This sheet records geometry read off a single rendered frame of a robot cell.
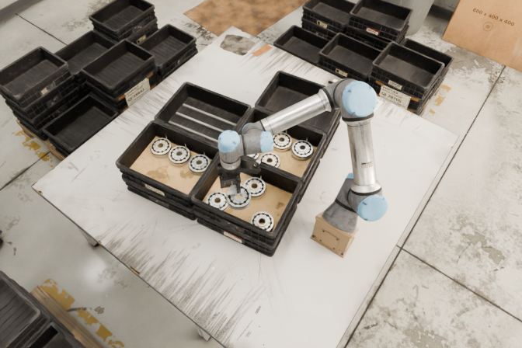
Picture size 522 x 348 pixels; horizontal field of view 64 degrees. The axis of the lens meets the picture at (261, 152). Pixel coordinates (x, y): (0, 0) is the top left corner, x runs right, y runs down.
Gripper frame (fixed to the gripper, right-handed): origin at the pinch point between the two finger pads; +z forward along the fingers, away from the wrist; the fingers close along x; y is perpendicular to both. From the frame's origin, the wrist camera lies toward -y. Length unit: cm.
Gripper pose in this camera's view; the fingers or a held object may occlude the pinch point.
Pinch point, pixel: (238, 189)
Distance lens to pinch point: 175.4
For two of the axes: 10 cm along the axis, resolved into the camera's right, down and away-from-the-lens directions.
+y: -9.8, 1.7, -1.4
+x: 2.2, 7.9, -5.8
